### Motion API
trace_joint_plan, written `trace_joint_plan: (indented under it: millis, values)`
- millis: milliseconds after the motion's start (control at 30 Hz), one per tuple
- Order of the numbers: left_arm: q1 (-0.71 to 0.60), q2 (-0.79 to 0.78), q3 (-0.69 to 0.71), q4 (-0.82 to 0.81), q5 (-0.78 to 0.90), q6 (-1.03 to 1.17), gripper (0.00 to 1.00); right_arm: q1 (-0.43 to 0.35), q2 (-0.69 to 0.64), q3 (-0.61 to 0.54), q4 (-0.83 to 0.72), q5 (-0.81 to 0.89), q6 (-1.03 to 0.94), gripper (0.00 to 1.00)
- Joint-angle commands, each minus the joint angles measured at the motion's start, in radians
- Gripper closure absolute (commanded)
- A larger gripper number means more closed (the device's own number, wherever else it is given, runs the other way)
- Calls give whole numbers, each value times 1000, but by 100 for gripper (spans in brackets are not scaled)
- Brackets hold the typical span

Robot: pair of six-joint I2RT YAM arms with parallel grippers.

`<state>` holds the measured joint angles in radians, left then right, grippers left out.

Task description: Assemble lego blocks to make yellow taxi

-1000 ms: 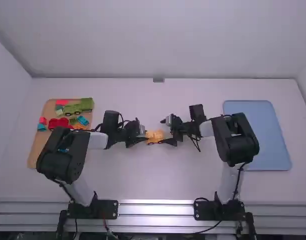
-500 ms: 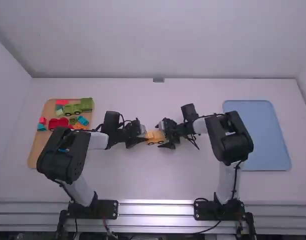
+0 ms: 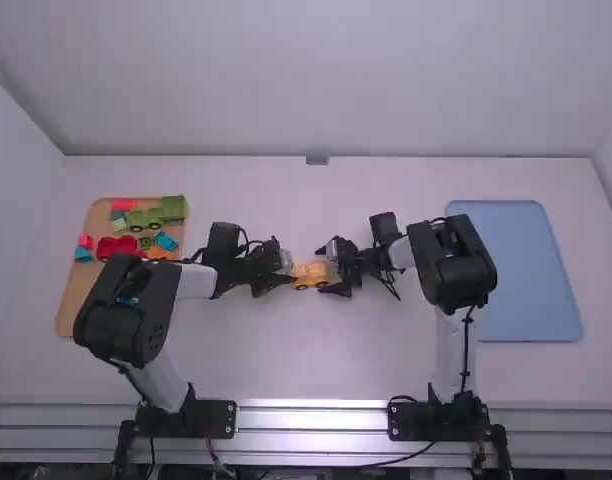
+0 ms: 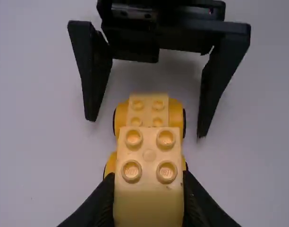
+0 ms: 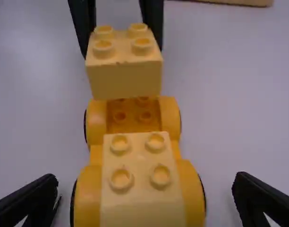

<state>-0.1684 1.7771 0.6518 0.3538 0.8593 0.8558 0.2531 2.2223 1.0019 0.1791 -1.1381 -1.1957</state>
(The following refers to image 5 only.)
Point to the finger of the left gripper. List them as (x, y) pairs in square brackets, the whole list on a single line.
[(82, 26), (154, 16)]

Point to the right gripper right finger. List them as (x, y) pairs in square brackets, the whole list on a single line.
[(265, 203)]

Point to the yellow toy brick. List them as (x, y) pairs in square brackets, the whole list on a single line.
[(123, 71)]

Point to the tan tray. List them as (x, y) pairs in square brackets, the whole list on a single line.
[(236, 2)]

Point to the yellow toy car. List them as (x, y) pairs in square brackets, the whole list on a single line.
[(139, 170)]

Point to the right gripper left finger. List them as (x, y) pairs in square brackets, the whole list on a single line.
[(24, 203)]

